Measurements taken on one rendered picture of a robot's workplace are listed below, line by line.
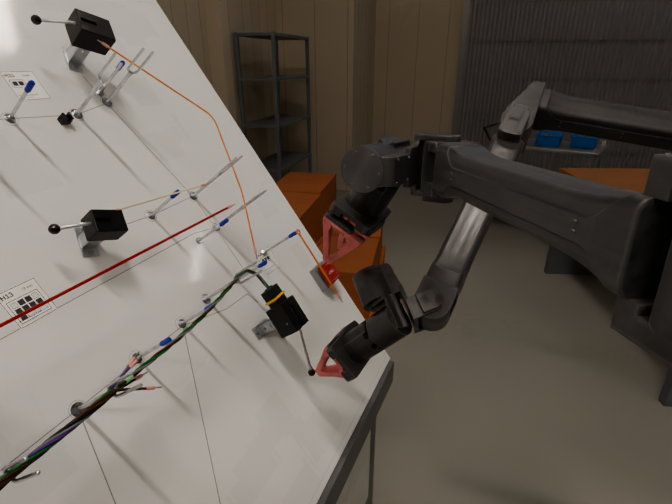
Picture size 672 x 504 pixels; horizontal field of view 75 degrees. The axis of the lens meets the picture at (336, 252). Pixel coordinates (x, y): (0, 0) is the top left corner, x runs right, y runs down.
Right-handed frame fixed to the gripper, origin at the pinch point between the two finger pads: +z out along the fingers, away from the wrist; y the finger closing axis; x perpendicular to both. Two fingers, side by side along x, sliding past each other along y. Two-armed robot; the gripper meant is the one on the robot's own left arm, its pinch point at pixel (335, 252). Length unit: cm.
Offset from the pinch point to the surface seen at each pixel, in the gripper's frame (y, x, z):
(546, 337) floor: -208, 101, 82
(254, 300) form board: -2.6, -9.1, 21.2
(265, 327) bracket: 0.8, -3.7, 21.5
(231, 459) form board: 19.7, 6.8, 28.5
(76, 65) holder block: 3, -55, -1
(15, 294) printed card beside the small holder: 31.7, -25.2, 13.5
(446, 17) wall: -595, -152, -34
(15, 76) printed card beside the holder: 15, -53, 1
